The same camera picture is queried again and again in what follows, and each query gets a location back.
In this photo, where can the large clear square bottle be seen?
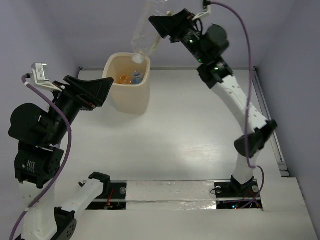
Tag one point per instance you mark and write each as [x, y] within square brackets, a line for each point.
[146, 38]

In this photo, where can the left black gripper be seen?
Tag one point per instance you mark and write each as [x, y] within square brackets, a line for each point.
[78, 96]

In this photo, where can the blue label bottle blue cap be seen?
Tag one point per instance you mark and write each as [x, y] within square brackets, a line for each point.
[137, 77]

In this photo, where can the aluminium rail right edge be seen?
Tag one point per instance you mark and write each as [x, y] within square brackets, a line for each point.
[274, 141]

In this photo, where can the small orange juice bottle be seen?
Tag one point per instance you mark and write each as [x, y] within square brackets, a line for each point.
[125, 80]

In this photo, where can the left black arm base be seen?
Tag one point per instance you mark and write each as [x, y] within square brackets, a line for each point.
[116, 200]

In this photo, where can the cream plastic waste bin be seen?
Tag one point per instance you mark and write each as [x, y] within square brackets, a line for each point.
[129, 98]

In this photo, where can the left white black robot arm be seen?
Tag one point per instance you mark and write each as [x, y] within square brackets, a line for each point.
[44, 145]

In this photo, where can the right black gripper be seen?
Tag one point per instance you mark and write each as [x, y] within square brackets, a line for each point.
[174, 26]

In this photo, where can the shiny tape strip front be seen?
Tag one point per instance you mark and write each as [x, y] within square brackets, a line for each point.
[181, 195]

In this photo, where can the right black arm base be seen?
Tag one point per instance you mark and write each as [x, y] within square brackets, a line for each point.
[230, 195]

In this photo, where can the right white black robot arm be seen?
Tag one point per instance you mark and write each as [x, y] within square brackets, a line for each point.
[207, 48]

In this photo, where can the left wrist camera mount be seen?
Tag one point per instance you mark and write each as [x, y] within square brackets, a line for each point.
[39, 78]

